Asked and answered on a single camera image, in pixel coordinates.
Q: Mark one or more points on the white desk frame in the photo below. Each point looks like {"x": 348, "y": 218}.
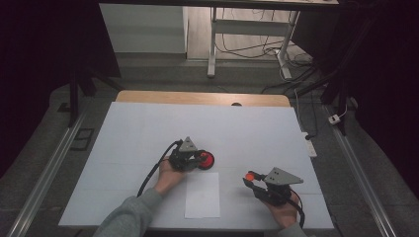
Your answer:
{"x": 250, "y": 27}

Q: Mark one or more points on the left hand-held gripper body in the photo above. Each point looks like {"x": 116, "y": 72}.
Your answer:
{"x": 184, "y": 154}

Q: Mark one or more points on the wooden table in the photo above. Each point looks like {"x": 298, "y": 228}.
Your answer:
{"x": 197, "y": 98}

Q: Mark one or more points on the black metal stand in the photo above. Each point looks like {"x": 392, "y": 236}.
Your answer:
{"x": 332, "y": 89}

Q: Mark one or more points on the black tripod stand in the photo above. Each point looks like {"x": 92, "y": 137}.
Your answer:
{"x": 73, "y": 98}

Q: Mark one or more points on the person's right hand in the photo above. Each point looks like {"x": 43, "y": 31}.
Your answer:
{"x": 285, "y": 214}

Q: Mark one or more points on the white paper sheet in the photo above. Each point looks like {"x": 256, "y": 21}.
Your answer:
{"x": 202, "y": 197}

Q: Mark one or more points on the black floor plate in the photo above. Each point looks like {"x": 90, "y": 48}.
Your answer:
{"x": 82, "y": 139}

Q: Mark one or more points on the white table cover board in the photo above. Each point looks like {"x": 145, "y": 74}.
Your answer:
{"x": 237, "y": 131}

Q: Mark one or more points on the aluminium floor rail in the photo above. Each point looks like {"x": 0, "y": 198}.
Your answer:
{"x": 362, "y": 177}
{"x": 46, "y": 177}

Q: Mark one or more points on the white power strip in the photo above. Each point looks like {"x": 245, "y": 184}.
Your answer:
{"x": 309, "y": 144}

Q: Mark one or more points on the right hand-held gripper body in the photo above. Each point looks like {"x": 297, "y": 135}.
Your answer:
{"x": 280, "y": 186}

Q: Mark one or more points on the small white adapter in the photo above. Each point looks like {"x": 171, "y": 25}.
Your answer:
{"x": 334, "y": 119}

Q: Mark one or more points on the orange stamp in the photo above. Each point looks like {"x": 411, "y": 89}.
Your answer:
{"x": 249, "y": 176}

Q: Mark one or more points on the person's left hand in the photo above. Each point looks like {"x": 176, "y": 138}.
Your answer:
{"x": 168, "y": 179}

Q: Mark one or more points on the red ink pad black case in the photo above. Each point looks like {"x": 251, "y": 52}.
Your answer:
{"x": 208, "y": 160}

